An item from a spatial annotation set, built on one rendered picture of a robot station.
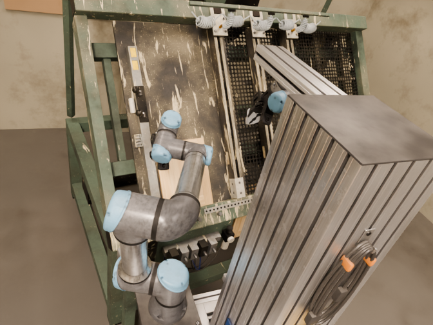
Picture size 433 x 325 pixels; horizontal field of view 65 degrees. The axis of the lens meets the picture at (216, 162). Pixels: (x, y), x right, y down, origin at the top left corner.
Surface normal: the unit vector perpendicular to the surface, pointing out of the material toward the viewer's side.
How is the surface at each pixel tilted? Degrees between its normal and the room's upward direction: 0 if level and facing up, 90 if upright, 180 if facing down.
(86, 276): 0
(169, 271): 8
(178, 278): 8
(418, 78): 90
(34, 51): 90
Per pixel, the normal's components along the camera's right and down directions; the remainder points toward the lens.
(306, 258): -0.92, 0.07
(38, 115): 0.34, 0.61
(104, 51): 0.48, -0.04
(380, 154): 0.19, -0.79
